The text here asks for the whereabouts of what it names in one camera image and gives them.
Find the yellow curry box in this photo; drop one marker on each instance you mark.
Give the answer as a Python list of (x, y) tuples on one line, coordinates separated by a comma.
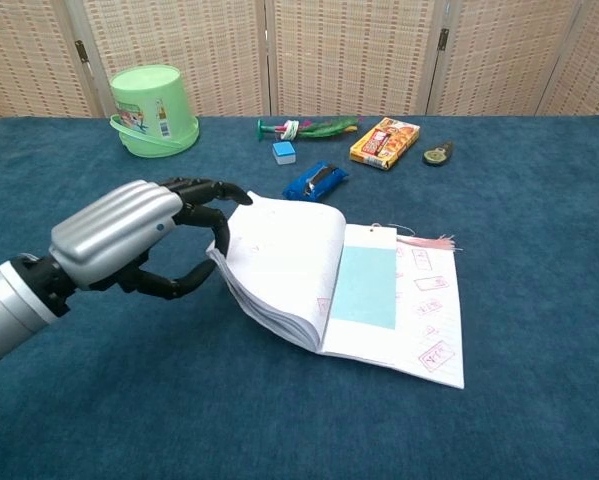
[(384, 145)]

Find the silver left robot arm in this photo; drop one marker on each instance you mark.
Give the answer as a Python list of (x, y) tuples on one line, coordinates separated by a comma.
[(14, 305)]

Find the olive green tape measure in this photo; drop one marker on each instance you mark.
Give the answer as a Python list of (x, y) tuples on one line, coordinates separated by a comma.
[(435, 157)]

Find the bamboo folding screen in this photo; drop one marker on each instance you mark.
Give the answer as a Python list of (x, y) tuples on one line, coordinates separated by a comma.
[(349, 50)]

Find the yellow cover notebook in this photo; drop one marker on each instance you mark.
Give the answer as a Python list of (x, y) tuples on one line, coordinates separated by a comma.
[(289, 260)]

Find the green feather shuttlecock toy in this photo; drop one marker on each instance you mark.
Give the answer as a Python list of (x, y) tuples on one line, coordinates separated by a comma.
[(324, 128)]

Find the black metal hinge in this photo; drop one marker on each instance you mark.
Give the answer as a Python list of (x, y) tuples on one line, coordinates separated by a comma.
[(443, 39), (81, 51)]

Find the blue white eraser block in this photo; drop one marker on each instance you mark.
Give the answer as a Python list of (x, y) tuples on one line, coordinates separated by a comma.
[(283, 152)]

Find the blue felt table cover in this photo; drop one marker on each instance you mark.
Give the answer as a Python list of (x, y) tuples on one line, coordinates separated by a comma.
[(179, 410)]

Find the blue tissue pack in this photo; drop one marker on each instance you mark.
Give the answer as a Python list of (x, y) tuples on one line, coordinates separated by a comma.
[(299, 189)]

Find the green plastic bucket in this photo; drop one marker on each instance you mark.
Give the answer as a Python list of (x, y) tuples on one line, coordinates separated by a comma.
[(149, 105)]

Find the teal white bookmark pink tassel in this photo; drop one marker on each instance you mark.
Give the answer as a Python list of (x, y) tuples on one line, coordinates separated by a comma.
[(366, 285)]

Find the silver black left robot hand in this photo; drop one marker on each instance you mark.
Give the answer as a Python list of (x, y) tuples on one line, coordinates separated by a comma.
[(109, 230)]

